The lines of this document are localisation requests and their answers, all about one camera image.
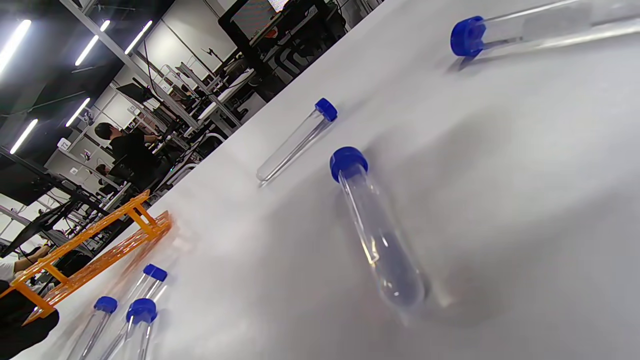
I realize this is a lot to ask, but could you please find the orange test tube rack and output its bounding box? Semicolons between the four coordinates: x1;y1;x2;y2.
0;189;173;321

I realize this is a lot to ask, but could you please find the computer monitor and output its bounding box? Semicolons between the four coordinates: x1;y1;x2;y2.
218;0;301;38

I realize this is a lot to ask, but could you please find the ceiling light strip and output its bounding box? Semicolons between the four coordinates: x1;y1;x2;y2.
75;20;111;67
0;19;32;76
10;119;39;155
125;20;153;55
66;97;91;127

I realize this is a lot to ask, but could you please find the black office chair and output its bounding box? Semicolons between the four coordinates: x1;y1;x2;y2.
250;7;348;101

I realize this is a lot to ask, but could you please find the clear test tube blue cap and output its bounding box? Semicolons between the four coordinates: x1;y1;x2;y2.
329;146;427;313
125;264;168;306
256;97;339;183
450;0;640;58
100;298;159;360
65;296;119;360

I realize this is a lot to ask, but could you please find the white metal frame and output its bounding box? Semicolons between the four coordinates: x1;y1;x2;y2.
60;0;203;132

